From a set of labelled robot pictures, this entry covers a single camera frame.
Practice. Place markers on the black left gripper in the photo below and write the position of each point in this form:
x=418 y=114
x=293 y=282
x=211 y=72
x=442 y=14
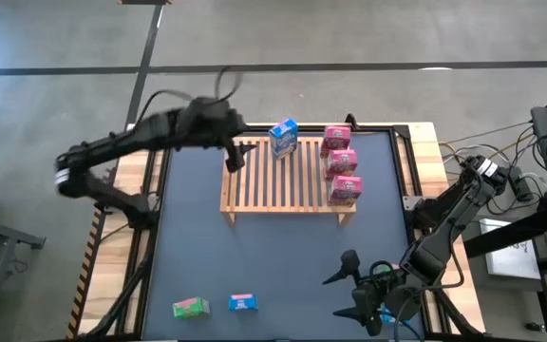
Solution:
x=212 y=123

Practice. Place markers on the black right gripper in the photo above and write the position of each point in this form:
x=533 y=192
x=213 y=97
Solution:
x=397 y=294

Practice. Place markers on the pink Raisin Bran cereal box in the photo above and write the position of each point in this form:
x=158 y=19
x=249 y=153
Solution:
x=345 y=189
x=341 y=163
x=336 y=138

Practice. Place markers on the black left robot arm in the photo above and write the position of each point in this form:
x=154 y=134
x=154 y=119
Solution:
x=112 y=142

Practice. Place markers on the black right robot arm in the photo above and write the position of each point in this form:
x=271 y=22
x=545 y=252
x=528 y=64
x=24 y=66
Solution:
x=454 y=209

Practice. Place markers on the wooden slatted shelf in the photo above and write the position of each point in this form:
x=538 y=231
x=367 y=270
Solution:
x=278 y=209

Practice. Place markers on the blue table mat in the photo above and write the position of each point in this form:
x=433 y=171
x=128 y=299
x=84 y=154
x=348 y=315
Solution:
x=278 y=261

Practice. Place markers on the black table clamp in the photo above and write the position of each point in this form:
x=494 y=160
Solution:
x=351 y=121

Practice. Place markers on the white sheet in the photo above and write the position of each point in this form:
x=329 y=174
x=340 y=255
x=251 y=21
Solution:
x=511 y=261

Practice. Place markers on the black beam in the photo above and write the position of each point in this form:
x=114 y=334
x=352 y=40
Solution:
x=506 y=235

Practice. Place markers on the small black floor object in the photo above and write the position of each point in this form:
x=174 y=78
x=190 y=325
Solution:
x=533 y=327

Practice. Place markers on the black power adapter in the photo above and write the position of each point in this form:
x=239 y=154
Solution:
x=522 y=185

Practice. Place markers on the black orange striped strip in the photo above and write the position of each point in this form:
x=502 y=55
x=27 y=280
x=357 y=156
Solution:
x=83 y=280

